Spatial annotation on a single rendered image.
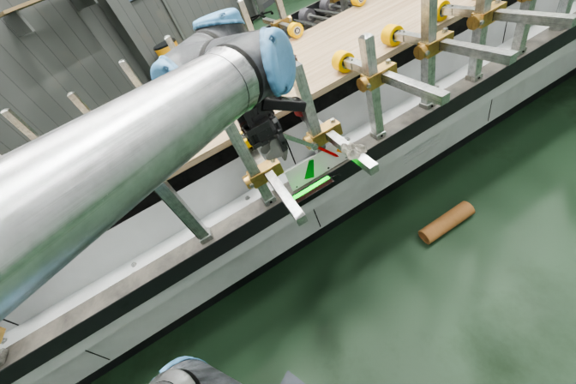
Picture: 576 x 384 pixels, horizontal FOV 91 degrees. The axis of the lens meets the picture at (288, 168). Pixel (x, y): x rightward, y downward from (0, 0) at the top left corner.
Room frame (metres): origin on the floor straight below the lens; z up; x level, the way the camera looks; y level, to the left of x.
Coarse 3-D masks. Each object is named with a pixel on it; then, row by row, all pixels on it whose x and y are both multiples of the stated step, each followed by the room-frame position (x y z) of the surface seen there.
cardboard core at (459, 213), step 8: (456, 208) 0.78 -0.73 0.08; (464, 208) 0.76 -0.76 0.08; (472, 208) 0.75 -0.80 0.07; (448, 216) 0.75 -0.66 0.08; (456, 216) 0.74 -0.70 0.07; (464, 216) 0.73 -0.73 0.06; (432, 224) 0.75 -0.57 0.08; (440, 224) 0.74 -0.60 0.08; (448, 224) 0.72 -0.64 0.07; (456, 224) 0.72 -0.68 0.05; (424, 232) 0.72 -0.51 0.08; (432, 232) 0.71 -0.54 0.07; (440, 232) 0.70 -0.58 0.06; (424, 240) 0.72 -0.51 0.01; (432, 240) 0.69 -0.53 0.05
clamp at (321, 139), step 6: (336, 120) 0.81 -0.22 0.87; (324, 126) 0.81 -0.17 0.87; (330, 126) 0.79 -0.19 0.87; (336, 126) 0.79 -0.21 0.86; (306, 132) 0.82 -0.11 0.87; (324, 132) 0.78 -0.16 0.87; (336, 132) 0.78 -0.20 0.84; (342, 132) 0.79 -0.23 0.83; (306, 138) 0.78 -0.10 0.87; (312, 138) 0.77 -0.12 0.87; (318, 138) 0.77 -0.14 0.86; (324, 138) 0.77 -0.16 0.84; (318, 144) 0.77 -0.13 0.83; (324, 144) 0.77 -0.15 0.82
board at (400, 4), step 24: (384, 0) 1.70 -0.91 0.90; (408, 0) 1.55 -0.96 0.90; (456, 0) 1.29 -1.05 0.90; (336, 24) 1.65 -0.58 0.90; (360, 24) 1.50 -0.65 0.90; (384, 24) 1.37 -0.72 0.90; (408, 24) 1.25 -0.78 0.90; (312, 48) 1.45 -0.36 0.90; (336, 48) 1.33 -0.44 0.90; (384, 48) 1.12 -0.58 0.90; (312, 72) 1.18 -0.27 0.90; (336, 72) 1.09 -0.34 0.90; (288, 96) 1.06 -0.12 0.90; (312, 96) 1.00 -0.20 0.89; (216, 144) 0.93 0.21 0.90
